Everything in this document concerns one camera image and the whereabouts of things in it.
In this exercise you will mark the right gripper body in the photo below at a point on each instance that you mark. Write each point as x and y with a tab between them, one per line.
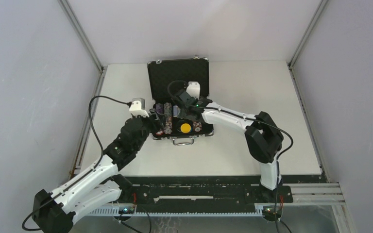
184	114

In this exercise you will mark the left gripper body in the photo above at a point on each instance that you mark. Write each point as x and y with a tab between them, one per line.
148	125

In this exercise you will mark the playing card deck box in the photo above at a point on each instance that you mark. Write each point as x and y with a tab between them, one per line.
175	111

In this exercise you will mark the yellow round button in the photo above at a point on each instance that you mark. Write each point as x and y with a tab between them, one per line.
185	128

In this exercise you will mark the black aluminium poker case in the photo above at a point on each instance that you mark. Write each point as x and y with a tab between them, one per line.
168	77

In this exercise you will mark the shrink-wrapped blue chip stack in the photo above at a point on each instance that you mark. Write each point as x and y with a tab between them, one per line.
159	108

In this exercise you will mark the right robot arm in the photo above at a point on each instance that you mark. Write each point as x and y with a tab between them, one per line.
263	138

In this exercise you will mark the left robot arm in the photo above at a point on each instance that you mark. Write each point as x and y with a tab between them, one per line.
59	210

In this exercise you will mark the left circuit board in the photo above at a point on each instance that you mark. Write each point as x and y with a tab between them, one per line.
126	211

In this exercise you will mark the circuit board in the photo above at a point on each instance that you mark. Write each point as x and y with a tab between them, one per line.
126	211
271	210

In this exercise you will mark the right circuit board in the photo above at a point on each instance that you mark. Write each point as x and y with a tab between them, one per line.
271	210

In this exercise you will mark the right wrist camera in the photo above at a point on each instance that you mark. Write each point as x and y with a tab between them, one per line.
193	89

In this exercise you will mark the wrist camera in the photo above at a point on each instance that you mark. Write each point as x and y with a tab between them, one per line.
137	108
193	89

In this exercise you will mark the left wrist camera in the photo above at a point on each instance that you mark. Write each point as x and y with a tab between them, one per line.
137	108

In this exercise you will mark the left aluminium frame post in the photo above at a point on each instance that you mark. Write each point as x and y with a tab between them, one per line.
67	8

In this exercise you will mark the aluminium frame post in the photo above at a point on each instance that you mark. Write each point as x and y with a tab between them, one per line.
67	8
343	219

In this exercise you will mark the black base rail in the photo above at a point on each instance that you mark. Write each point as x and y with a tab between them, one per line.
205	193

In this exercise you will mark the grey cable duct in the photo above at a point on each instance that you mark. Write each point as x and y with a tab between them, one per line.
114	211

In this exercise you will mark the right aluminium frame post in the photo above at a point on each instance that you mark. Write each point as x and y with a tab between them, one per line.
343	219

